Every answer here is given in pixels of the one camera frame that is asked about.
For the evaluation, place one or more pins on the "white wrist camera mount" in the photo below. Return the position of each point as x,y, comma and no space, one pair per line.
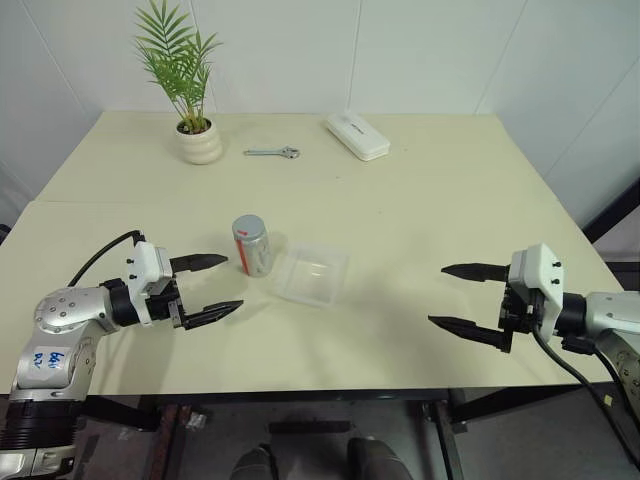
542,270
145,262

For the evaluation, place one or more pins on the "dark rounded shape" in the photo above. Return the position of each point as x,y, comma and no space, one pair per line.
254,465

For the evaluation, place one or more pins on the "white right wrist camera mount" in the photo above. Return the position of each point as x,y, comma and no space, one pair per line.
542,270

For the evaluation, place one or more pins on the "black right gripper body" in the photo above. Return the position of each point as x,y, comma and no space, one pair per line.
520,310

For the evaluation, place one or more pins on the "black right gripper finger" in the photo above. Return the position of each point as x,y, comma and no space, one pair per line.
480,271
475,331

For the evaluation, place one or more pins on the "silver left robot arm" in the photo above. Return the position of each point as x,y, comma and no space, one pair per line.
60,312

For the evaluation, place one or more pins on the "rusty table leg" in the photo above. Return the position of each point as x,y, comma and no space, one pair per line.
172,440

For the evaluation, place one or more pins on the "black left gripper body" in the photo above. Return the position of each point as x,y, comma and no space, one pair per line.
167,302

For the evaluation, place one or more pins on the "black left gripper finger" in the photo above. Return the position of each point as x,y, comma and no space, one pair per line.
200,261
212,313

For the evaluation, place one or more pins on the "grey plastic jar lid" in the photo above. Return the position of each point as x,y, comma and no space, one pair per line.
247,226

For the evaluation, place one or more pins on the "cream ribbed plant pot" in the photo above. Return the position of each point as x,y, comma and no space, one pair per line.
199,145

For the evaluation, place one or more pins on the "black table leg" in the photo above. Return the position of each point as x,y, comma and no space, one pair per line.
447,440

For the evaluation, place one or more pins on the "silver adjustable wrench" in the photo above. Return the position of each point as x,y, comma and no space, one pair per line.
270,151

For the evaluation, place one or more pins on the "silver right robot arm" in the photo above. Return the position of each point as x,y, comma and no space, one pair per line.
612,312

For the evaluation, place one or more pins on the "black metal frame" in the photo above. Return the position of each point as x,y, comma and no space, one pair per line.
612,210

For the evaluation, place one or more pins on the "white oblong case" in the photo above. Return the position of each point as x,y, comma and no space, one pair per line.
357,135

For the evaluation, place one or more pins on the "clear plastic container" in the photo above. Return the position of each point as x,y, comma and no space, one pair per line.
312,275

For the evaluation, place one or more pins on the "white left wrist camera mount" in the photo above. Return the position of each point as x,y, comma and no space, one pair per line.
145,262

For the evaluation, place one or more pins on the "green palm plant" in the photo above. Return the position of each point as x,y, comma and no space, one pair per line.
182,65

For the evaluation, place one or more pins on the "black table frame crossbar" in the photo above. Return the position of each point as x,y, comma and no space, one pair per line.
275,395

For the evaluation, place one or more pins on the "black diagonal table brace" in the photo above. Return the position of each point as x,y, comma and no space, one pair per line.
515,402
120,412

